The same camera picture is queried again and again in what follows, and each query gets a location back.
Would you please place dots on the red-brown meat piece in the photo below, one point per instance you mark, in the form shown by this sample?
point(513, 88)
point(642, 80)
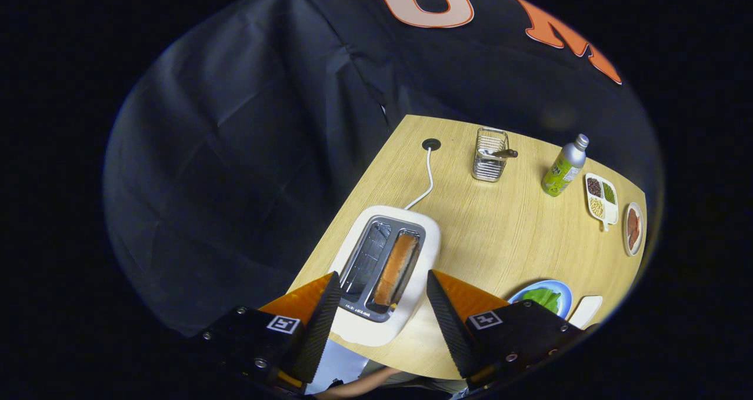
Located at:
point(633, 219)
point(634, 241)

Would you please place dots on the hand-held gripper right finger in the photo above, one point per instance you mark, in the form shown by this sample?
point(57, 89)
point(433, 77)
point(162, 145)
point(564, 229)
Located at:
point(453, 329)

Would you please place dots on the person's light clothing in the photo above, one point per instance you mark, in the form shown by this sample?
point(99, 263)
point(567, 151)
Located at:
point(338, 364)

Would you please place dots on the metal bottle with green label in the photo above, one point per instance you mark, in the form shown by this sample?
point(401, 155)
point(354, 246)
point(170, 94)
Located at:
point(562, 173)

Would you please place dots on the white square plate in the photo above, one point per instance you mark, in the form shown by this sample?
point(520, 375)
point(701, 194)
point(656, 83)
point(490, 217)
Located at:
point(585, 312)

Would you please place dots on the brown wooden stick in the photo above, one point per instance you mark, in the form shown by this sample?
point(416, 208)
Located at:
point(509, 153)

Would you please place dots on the white toaster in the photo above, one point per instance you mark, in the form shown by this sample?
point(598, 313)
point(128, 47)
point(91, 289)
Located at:
point(365, 332)

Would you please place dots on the blue round plate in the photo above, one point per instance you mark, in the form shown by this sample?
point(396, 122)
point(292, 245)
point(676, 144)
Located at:
point(563, 291)

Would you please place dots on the green lettuce leaf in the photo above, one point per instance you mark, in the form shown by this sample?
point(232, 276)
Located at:
point(541, 298)

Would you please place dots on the pile of yellow beans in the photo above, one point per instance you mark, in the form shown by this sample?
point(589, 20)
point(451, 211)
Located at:
point(596, 207)

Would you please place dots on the pile of green beans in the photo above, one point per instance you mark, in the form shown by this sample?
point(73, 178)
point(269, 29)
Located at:
point(609, 193)

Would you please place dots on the black backdrop cloth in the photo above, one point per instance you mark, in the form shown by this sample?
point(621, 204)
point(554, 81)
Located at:
point(235, 153)

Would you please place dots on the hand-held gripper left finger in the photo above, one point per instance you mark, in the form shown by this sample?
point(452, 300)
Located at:
point(320, 335)

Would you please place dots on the pile of dark beans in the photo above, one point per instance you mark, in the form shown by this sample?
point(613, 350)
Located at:
point(594, 187)

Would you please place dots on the white divided dish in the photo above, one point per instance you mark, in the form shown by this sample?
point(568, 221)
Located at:
point(612, 214)

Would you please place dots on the toasted bread slice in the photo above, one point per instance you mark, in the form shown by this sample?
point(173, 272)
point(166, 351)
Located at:
point(397, 267)

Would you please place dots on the white oval plate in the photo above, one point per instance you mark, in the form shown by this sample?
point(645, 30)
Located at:
point(641, 229)

